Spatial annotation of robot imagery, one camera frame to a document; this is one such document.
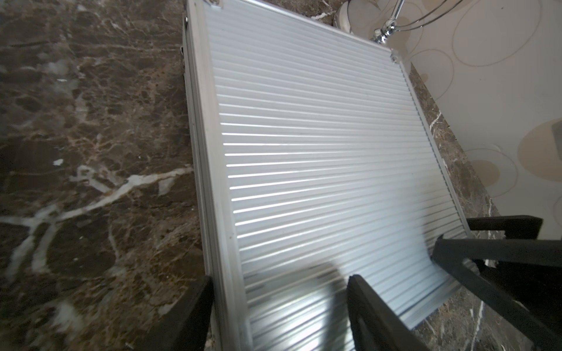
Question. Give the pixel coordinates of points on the silver aluminium poker case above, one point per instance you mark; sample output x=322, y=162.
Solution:
x=314, y=162

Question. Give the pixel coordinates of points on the chrome hook stand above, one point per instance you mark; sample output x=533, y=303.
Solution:
x=377, y=21

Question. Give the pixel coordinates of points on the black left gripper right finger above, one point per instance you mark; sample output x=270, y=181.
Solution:
x=374, y=325

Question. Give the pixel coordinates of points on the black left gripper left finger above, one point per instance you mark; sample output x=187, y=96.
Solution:
x=186, y=325

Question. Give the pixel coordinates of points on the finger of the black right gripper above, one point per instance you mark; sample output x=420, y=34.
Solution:
x=519, y=279
x=514, y=227

